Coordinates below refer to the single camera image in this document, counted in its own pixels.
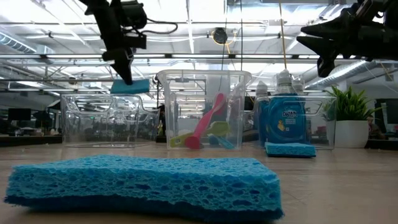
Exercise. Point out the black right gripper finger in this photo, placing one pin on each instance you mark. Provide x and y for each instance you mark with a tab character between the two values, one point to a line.
329	28
329	45

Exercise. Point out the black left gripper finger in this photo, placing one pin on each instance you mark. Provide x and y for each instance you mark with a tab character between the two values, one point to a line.
124	71

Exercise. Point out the blue sponge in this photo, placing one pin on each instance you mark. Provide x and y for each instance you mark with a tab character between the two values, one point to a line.
290	150
130	87
140	186

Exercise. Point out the red and pink dish brush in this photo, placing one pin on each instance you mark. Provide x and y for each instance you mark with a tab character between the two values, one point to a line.
202	126

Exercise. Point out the yellow-green dish brush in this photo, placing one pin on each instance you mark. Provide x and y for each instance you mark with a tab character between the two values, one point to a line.
217	128

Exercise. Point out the blue dish brush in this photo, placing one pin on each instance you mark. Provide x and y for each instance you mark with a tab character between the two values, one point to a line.
225	143

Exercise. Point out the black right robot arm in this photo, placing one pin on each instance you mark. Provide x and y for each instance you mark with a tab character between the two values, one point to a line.
393	31

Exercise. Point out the tall clear plastic bin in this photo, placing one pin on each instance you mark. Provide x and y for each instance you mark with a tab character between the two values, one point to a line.
186	84

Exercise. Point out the dark monitor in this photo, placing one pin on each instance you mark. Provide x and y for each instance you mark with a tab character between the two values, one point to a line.
19	114
390	110

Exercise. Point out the green plant in white pot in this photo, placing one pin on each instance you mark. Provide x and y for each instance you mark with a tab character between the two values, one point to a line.
351	130

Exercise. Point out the person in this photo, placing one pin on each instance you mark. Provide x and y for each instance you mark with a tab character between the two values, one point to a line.
374	124

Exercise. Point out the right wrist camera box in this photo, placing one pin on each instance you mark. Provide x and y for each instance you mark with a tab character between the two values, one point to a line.
326	67

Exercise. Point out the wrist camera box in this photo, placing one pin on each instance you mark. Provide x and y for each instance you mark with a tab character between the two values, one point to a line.
326	67
135	18

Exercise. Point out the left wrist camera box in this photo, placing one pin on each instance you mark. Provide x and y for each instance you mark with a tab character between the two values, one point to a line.
135	18

